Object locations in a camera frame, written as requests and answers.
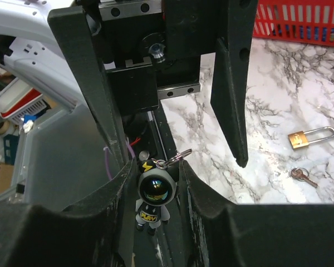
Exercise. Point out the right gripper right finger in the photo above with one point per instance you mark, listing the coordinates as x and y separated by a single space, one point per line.
217 232

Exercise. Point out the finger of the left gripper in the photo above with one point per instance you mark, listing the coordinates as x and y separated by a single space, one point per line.
232 51

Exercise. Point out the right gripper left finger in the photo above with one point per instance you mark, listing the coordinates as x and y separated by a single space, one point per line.
97 230

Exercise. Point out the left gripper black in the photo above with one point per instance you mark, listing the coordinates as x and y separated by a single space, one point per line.
155 48

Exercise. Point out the astronaut keychain with keys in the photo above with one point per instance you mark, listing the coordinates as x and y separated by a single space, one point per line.
157 185

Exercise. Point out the small brass padlock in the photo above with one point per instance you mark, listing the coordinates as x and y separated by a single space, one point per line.
301 139

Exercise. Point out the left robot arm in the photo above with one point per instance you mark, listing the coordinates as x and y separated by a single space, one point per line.
29 50

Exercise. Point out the small loose key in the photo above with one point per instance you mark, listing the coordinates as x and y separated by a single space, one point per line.
302 174

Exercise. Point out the red plastic shopping basket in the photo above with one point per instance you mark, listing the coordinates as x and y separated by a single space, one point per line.
310 22

